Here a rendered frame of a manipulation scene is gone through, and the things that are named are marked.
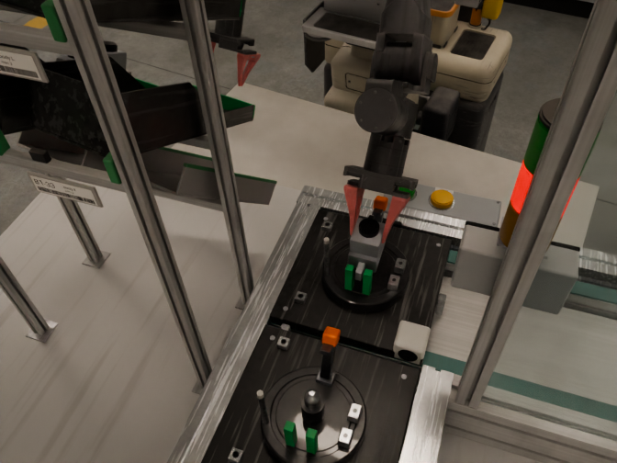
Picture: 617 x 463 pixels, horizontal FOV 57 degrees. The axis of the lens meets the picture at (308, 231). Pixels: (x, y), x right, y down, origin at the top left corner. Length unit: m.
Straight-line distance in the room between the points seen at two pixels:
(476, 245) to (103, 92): 0.40
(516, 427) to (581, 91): 0.53
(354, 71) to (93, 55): 1.09
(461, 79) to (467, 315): 0.93
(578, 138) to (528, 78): 2.77
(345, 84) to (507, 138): 1.37
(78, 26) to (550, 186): 0.41
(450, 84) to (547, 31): 1.97
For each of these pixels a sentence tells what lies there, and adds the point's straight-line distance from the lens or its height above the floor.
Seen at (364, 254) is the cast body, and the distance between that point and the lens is 0.84.
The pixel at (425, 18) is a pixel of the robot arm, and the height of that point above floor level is 1.33.
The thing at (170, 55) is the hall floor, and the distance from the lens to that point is 3.44.
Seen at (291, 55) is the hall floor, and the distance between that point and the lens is 3.31.
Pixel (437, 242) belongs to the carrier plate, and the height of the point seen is 0.97.
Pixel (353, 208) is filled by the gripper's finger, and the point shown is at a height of 1.12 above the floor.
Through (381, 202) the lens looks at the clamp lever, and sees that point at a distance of 0.90.
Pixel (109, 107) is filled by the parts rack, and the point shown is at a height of 1.41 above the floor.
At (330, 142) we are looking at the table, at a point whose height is 0.86.
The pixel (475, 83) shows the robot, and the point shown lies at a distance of 1.74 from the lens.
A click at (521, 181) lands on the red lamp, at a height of 1.35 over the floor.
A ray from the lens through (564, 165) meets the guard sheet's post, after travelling 0.51.
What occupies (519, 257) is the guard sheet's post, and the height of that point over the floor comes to 1.28.
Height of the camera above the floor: 1.71
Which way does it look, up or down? 48 degrees down
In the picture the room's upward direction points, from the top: 3 degrees counter-clockwise
